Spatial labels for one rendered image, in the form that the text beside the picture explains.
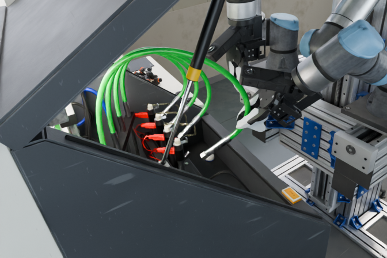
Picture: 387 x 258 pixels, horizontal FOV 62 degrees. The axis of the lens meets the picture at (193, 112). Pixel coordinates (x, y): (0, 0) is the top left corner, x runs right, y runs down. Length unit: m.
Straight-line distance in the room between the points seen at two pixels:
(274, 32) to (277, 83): 0.70
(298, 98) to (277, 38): 0.68
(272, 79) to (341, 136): 0.50
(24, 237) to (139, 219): 0.16
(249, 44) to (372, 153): 0.52
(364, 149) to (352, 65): 0.49
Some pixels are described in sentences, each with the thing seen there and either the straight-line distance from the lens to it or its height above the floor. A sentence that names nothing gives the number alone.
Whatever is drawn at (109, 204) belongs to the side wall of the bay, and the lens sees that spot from 0.51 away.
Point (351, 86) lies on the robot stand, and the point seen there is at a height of 1.03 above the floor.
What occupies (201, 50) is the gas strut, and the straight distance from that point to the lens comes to 0.46.
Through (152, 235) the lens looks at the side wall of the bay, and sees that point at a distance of 0.59.
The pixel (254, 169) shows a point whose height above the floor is 0.95.
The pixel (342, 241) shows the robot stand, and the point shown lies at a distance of 1.88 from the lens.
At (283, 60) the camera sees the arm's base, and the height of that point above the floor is 1.10.
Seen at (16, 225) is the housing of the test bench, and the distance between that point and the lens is 0.50.
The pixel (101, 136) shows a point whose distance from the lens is 0.84.
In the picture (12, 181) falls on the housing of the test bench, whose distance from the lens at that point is 0.46.
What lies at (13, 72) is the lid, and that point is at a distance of 0.49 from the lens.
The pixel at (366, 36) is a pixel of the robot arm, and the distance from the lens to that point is 0.67.
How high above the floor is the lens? 1.66
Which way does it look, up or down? 31 degrees down
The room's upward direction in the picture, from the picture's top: 7 degrees counter-clockwise
